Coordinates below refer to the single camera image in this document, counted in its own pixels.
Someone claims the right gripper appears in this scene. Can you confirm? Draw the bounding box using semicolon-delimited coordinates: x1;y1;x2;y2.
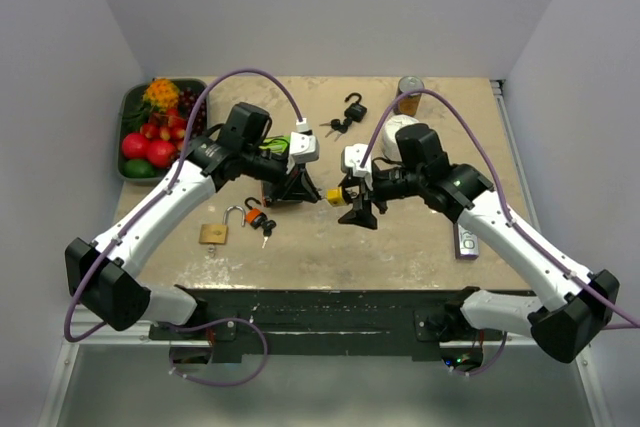
338;162;425;229

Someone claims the yellow padlock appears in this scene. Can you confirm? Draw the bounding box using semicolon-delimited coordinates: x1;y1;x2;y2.
326;187;348;207

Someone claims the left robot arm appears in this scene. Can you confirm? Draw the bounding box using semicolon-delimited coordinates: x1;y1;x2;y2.
64;102;320;339

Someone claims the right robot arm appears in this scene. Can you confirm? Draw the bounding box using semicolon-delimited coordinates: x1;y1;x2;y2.
335;123;620;363

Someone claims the razor box green black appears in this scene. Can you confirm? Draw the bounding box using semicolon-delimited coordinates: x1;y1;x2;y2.
259;135;290;159

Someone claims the orange padlock with keys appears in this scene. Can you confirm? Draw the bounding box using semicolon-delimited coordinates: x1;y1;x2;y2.
244;197;277;249

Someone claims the white toilet paper roll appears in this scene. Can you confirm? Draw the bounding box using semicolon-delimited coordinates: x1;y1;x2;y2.
381;114;418;161

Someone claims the black padlock with keys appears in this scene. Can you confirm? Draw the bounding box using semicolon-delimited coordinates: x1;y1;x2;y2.
322;92;368;139

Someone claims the tin can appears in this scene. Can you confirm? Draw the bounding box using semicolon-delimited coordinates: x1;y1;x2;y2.
393;76;425;117

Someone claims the brass padlock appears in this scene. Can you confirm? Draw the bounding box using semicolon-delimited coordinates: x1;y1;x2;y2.
198;205;246;256

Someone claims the purple toothpaste box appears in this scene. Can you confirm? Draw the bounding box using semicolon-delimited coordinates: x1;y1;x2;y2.
453;224;480;261

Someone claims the fruit tray dark green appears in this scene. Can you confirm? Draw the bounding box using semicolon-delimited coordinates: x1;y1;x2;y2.
116;78;208;185

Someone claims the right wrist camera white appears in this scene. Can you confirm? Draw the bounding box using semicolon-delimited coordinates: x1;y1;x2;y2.
341;143;372;178

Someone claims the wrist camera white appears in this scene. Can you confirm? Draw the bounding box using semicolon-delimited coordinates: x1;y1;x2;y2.
288;118;320;164
341;143;372;178

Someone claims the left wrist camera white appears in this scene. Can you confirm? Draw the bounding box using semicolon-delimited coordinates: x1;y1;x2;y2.
288;118;320;164

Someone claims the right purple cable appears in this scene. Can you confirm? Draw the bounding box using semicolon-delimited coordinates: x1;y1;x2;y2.
362;89;640;378

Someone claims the purple cable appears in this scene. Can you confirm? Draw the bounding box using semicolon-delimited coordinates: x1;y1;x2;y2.
63;66;306;343
362;89;640;378

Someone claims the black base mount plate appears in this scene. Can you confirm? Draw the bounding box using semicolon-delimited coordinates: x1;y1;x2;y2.
150;289;479;363

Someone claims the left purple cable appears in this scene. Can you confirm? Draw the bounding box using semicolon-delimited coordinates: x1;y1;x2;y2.
63;66;306;343

